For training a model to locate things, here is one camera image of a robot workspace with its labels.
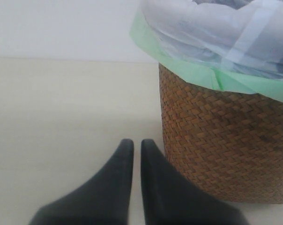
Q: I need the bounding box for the woven wicker basket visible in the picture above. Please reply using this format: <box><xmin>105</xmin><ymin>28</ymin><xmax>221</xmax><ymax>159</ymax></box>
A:
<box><xmin>159</xmin><ymin>65</ymin><xmax>283</xmax><ymax>204</ymax></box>

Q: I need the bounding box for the green and white plastic liner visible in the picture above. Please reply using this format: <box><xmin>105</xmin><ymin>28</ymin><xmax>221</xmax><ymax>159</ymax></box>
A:
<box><xmin>130</xmin><ymin>11</ymin><xmax>283</xmax><ymax>103</ymax></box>

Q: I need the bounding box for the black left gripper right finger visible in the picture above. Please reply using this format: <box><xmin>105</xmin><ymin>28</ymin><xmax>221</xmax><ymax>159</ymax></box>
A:
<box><xmin>141</xmin><ymin>139</ymin><xmax>248</xmax><ymax>225</ymax></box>

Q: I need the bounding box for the white plastic bin liner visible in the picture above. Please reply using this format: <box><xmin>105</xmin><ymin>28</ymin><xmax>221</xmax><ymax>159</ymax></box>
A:
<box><xmin>141</xmin><ymin>0</ymin><xmax>283</xmax><ymax>79</ymax></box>

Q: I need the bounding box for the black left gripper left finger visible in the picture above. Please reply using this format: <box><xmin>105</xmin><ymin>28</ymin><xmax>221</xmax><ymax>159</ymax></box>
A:
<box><xmin>30</xmin><ymin>139</ymin><xmax>134</xmax><ymax>225</ymax></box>

